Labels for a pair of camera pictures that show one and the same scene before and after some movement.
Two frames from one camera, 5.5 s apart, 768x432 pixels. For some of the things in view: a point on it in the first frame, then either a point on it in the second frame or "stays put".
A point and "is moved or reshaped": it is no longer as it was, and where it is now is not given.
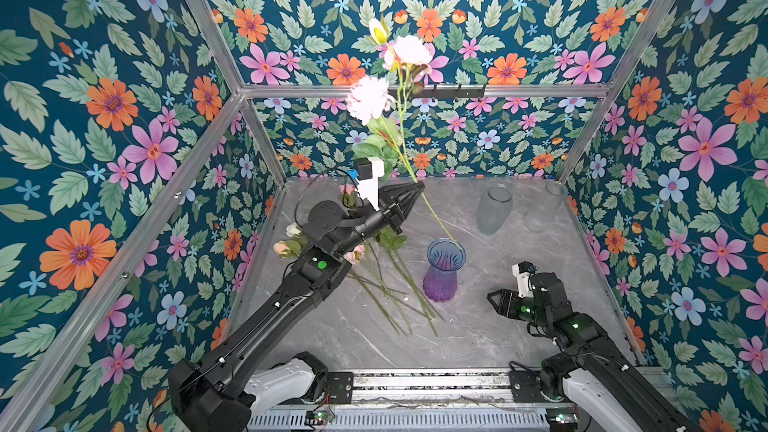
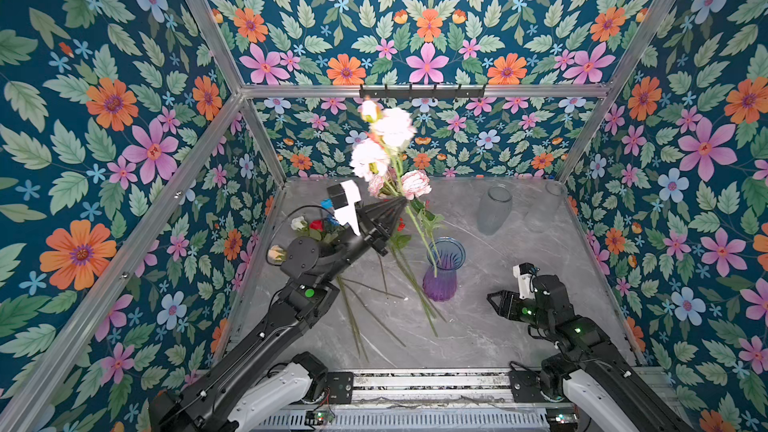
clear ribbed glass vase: (493, 209) stays put
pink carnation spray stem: (379, 101) is moved or reshaped
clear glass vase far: (541, 215) stays put
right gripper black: (507, 299) stays put
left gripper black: (391, 206) to (367, 214)
